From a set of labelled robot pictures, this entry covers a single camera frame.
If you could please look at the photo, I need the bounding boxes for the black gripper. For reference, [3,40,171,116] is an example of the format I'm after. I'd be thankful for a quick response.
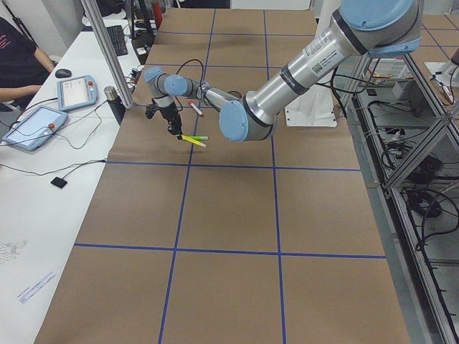
[159,103,182,139]

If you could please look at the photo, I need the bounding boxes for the yellow highlighter pen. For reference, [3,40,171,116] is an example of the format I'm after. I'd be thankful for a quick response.
[181,135,207,148]

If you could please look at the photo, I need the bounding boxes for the green highlighter pen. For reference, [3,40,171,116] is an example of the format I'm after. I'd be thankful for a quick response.
[189,135,209,141]

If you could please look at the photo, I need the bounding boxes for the red capped marker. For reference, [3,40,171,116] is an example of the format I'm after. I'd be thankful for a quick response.
[188,101,204,117]

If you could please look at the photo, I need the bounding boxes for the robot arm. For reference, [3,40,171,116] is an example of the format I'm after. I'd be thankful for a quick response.
[143,1,424,142]

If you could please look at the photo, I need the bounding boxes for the black water bottle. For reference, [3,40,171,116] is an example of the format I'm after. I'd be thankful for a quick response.
[103,86,126,125]

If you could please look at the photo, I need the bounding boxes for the far teach pendant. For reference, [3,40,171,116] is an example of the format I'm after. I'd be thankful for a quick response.
[57,75,98,112]

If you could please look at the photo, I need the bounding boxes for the teach pendant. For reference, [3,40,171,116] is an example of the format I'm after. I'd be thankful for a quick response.
[2,106,69,152]
[57,75,98,112]

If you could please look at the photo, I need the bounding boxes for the black keyboard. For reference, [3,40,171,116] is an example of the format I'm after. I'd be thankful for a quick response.
[106,25,128,56]

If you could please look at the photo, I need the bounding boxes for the small black square pad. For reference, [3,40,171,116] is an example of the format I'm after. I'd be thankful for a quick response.
[50,176,67,188]

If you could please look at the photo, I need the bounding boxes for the black computer mouse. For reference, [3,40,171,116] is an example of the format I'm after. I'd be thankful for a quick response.
[55,68,72,79]

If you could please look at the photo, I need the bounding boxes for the near teach pendant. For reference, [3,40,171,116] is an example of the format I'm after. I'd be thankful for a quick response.
[2,106,69,152]

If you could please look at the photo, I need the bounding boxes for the seated person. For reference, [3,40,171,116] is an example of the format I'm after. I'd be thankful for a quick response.
[1,19,55,109]

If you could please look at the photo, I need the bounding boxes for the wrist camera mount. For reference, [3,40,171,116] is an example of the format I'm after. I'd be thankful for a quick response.
[145,99,160,119]

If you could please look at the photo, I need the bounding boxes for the aluminium frame post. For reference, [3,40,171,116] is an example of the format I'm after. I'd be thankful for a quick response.
[80,0,134,109]

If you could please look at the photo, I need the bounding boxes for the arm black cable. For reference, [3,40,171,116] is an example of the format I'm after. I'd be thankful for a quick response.
[176,58,206,90]

